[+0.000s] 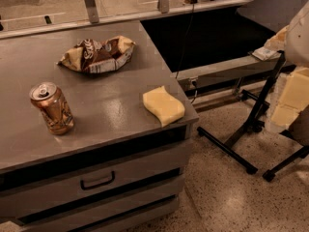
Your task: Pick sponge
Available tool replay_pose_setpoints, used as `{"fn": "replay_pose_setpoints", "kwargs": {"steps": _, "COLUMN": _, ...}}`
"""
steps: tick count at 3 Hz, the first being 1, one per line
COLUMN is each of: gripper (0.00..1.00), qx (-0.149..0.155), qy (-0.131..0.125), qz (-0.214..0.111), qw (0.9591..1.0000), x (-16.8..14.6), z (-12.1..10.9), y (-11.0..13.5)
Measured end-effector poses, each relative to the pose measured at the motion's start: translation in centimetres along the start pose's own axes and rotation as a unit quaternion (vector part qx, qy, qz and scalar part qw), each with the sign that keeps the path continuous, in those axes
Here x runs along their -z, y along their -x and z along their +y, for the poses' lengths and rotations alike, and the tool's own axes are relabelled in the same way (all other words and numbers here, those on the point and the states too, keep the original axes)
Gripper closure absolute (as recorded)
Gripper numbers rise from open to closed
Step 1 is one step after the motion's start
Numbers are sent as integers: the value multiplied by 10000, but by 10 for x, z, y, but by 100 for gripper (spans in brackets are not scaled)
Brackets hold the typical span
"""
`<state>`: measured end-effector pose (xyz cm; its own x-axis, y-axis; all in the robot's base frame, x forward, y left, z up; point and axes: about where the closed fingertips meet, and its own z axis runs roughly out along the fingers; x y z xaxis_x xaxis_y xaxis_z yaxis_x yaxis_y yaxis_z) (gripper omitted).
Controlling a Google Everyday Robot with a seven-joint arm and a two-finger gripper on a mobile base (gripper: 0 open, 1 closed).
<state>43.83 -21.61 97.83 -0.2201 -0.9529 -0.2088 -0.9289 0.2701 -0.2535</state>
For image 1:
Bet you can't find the brown chip bag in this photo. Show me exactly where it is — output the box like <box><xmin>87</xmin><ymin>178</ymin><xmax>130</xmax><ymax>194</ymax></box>
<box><xmin>58</xmin><ymin>36</ymin><xmax>135</xmax><ymax>74</ymax></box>

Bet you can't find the small white box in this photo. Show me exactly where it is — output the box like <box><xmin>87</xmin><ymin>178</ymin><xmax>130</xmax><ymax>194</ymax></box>
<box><xmin>252</xmin><ymin>46</ymin><xmax>276</xmax><ymax>61</ymax></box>

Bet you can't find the orange soda can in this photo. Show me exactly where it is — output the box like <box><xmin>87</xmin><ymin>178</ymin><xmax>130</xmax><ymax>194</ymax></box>
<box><xmin>29</xmin><ymin>82</ymin><xmax>74</xmax><ymax>135</ymax></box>

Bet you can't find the grey drawer cabinet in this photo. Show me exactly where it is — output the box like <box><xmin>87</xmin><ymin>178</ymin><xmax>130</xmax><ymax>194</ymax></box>
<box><xmin>0</xmin><ymin>21</ymin><xmax>198</xmax><ymax>232</ymax></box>

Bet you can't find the black folding stand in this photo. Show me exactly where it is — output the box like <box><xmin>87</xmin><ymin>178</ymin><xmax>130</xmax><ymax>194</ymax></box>
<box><xmin>197</xmin><ymin>50</ymin><xmax>309</xmax><ymax>182</ymax></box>

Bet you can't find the yellow sponge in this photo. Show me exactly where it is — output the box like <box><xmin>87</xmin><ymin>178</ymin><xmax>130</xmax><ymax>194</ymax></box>
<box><xmin>143</xmin><ymin>86</ymin><xmax>185</xmax><ymax>127</ymax></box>

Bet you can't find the grey metal rail frame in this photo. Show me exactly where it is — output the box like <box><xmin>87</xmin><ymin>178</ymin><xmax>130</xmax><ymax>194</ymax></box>
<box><xmin>172</xmin><ymin>53</ymin><xmax>280</xmax><ymax>92</ymax></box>

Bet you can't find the black hanging cable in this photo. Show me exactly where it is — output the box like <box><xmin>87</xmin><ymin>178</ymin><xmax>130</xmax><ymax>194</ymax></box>
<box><xmin>174</xmin><ymin>3</ymin><xmax>197</xmax><ymax>79</ymax></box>

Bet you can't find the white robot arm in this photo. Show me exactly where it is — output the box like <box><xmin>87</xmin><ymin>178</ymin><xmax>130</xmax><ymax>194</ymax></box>
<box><xmin>265</xmin><ymin>2</ymin><xmax>309</xmax><ymax>146</ymax></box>

